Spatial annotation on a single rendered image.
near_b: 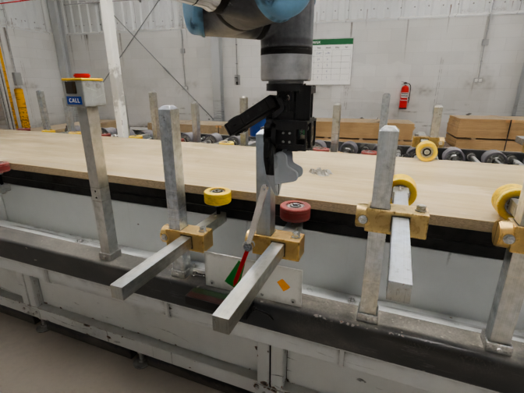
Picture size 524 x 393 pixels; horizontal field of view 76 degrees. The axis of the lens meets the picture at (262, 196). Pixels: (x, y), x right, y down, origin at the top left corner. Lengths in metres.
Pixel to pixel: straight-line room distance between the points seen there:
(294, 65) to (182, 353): 1.24
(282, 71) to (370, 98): 7.22
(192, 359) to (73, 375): 0.57
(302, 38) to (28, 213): 1.44
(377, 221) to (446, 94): 7.30
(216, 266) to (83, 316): 1.10
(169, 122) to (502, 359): 0.85
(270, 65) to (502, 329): 0.66
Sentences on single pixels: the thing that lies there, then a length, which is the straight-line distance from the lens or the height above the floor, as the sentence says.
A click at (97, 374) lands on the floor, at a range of 1.81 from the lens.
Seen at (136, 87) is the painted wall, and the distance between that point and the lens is 9.59.
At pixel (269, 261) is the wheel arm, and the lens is 0.70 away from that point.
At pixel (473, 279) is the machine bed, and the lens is 1.03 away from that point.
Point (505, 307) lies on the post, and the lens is 0.81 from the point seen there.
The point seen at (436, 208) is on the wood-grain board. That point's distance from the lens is 0.98.
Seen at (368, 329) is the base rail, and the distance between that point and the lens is 0.82.
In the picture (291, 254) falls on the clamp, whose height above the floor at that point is 0.84.
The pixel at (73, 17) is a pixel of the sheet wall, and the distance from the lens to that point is 10.77.
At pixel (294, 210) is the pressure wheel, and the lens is 0.84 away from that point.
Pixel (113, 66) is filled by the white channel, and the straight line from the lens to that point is 2.27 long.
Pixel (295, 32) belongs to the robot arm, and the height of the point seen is 1.28.
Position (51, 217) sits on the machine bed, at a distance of 1.66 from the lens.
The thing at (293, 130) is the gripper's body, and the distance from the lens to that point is 0.61.
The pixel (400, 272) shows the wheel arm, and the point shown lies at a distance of 0.51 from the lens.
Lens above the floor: 1.21
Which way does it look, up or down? 18 degrees down
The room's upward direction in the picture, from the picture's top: straight up
